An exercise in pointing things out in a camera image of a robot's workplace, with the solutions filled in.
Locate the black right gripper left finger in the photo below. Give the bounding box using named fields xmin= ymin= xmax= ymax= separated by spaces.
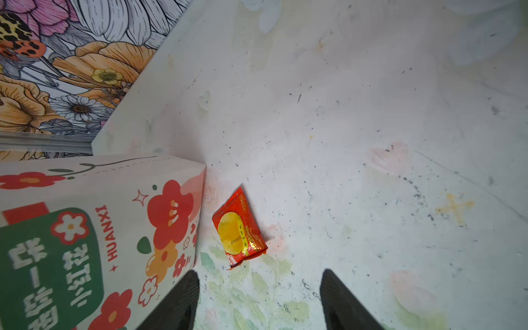
xmin=138 ymin=270 xmax=200 ymax=330

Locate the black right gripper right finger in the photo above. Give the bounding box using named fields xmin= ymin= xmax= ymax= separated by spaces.
xmin=320 ymin=269 xmax=384 ymax=330

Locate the small red snack packet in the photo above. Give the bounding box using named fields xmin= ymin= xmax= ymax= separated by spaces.
xmin=213 ymin=186 xmax=268 ymax=268

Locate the white floral paper bag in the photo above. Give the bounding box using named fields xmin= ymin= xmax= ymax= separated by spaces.
xmin=1 ymin=155 xmax=206 ymax=329

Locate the aluminium frame post left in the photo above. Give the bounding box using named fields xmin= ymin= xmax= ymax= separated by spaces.
xmin=1 ymin=131 xmax=93 ymax=155

